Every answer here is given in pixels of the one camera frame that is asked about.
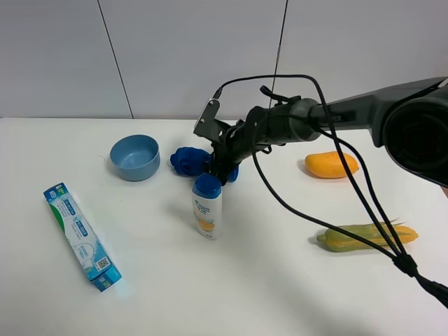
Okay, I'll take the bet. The blue plastic bowl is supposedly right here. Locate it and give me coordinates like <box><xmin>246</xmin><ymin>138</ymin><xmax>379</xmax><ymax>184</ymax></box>
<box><xmin>109</xmin><ymin>134</ymin><xmax>161</xmax><ymax>182</ymax></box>

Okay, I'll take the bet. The white shampoo bottle blue cap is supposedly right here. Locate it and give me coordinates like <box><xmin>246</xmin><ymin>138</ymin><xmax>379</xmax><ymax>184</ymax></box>
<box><xmin>192</xmin><ymin>173</ymin><xmax>222</xmax><ymax>240</ymax></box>

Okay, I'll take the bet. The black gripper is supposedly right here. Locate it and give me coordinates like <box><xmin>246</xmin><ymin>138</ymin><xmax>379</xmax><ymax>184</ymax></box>
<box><xmin>210</xmin><ymin>104</ymin><xmax>293</xmax><ymax>179</ymax></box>

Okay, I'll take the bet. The yellow mango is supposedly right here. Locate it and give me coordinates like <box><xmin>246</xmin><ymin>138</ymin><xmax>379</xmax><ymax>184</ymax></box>
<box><xmin>304</xmin><ymin>151</ymin><xmax>347</xmax><ymax>179</ymax></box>

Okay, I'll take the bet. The corn cob with husk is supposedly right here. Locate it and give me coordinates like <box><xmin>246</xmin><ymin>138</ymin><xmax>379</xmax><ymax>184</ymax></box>
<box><xmin>316</xmin><ymin>218</ymin><xmax>419</xmax><ymax>252</ymax></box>

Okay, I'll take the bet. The black cable bundle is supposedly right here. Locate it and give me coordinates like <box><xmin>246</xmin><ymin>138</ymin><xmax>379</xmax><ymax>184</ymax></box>
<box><xmin>213</xmin><ymin>74</ymin><xmax>448</xmax><ymax>309</ymax></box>

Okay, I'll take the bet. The blue toothpaste box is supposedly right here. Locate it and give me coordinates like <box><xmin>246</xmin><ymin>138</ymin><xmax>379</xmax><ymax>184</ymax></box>
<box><xmin>43</xmin><ymin>183</ymin><xmax>122</xmax><ymax>292</ymax></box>

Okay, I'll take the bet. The blue cloth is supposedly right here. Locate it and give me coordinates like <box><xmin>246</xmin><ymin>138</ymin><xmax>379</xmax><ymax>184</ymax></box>
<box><xmin>169</xmin><ymin>147</ymin><xmax>239</xmax><ymax>186</ymax></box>

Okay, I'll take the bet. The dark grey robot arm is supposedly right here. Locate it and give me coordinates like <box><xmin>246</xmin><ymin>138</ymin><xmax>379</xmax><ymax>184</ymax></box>
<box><xmin>193</xmin><ymin>77</ymin><xmax>447</xmax><ymax>187</ymax></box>

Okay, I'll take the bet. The grey wrist camera plate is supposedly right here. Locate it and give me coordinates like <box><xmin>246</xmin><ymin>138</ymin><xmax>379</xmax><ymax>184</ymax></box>
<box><xmin>193</xmin><ymin>99</ymin><xmax>221</xmax><ymax>141</ymax></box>

